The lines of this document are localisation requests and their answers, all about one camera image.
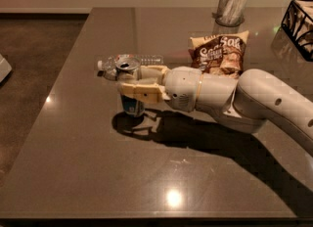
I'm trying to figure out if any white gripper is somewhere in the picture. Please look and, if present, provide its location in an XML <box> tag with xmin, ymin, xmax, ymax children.
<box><xmin>118</xmin><ymin>66</ymin><xmax>201</xmax><ymax>112</ymax></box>

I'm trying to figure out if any silver blue redbull can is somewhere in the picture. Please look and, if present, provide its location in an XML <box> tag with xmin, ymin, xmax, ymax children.
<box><xmin>115</xmin><ymin>55</ymin><xmax>145</xmax><ymax>117</ymax></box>

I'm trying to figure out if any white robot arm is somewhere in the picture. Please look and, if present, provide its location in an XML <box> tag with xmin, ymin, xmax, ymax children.
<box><xmin>117</xmin><ymin>66</ymin><xmax>313</xmax><ymax>155</ymax></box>

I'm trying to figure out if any clear plastic water bottle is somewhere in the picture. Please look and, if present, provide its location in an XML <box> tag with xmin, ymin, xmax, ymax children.
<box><xmin>97</xmin><ymin>54</ymin><xmax>163</xmax><ymax>81</ymax></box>

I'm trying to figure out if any brown yellow chip bag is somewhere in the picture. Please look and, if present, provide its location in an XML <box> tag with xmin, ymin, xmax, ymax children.
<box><xmin>189</xmin><ymin>30</ymin><xmax>249</xmax><ymax>78</ymax></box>

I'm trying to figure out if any metal mesh utensil cup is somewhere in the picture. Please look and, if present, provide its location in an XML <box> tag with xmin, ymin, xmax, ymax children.
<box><xmin>216</xmin><ymin>0</ymin><xmax>247</xmax><ymax>27</ymax></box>

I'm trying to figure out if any white object at left edge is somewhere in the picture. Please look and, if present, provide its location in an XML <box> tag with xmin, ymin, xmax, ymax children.
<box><xmin>0</xmin><ymin>54</ymin><xmax>12</xmax><ymax>82</ymax></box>

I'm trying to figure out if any black wire basket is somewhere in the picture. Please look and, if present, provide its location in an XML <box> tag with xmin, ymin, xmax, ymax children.
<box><xmin>281</xmin><ymin>0</ymin><xmax>313</xmax><ymax>62</ymax></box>

